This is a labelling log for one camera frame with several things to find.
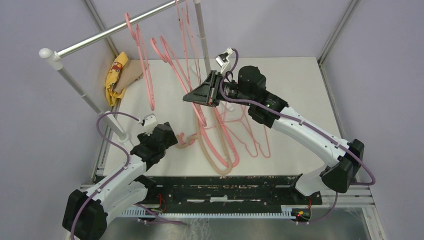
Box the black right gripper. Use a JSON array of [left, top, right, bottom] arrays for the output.
[[183, 69, 254, 107]]

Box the pink plastic hanger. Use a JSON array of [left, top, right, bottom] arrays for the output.
[[125, 12, 155, 111], [150, 36, 207, 127]]

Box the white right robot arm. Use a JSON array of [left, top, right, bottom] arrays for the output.
[[182, 65, 365, 204]]

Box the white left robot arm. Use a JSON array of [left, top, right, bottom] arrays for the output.
[[62, 122, 178, 240]]

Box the pink plastic hanger lowest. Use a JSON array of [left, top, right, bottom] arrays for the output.
[[199, 109, 240, 170]]

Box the beige cloth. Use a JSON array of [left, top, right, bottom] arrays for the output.
[[112, 59, 149, 94]]

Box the yellow patterned cloth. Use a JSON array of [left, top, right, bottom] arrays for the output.
[[105, 52, 129, 107]]

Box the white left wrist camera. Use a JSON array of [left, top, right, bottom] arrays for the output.
[[138, 113, 158, 128]]

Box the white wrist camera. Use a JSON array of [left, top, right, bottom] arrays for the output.
[[215, 47, 234, 75], [138, 113, 158, 128]]

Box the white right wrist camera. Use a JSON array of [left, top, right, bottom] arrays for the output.
[[215, 47, 234, 75]]

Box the grey right rack post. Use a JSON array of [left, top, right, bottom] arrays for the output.
[[193, 0, 211, 74]]

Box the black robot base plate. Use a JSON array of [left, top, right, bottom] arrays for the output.
[[141, 175, 323, 214]]

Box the silver horizontal rack rail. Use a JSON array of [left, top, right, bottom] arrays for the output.
[[56, 0, 184, 58]]

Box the white left rack post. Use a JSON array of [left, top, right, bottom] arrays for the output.
[[38, 48, 134, 148]]

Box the white slotted cable duct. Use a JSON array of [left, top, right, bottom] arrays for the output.
[[118, 206, 296, 220]]

